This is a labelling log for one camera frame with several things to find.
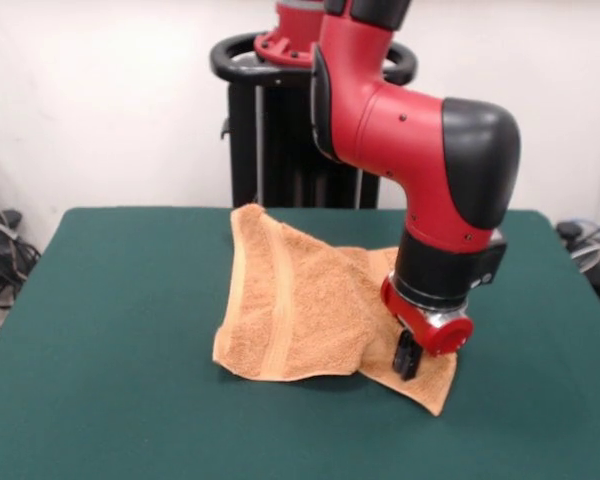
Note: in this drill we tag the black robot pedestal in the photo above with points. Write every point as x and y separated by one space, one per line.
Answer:
270 125

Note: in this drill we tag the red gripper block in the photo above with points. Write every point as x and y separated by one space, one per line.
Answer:
445 337

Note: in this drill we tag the dark green table cloth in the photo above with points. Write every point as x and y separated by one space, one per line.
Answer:
130 300

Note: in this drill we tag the tan terry towel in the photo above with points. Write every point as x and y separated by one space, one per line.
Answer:
305 300

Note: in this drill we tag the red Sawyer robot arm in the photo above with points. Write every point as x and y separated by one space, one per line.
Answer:
380 125

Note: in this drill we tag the grey chair base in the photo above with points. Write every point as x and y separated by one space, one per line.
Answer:
587 257

